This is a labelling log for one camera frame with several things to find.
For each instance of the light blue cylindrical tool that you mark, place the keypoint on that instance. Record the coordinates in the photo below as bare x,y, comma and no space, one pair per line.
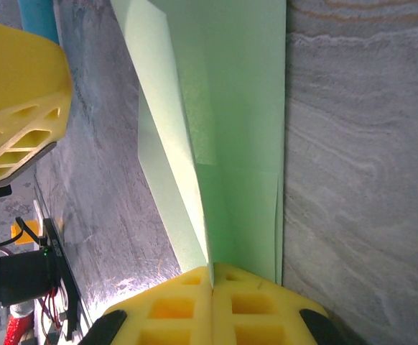
38,18

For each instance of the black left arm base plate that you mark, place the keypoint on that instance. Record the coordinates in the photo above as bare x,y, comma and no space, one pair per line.
56,251

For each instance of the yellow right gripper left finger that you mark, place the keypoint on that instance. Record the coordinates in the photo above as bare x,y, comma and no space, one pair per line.
173,316

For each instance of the light green paper sheet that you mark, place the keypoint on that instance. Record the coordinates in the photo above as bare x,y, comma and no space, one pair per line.
230,108

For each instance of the yellow block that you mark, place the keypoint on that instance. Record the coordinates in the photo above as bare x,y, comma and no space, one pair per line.
26,237

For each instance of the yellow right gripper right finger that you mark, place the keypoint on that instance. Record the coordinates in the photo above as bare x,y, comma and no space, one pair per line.
252,316

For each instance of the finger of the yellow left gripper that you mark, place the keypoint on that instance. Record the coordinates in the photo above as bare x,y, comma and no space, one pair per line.
22,90

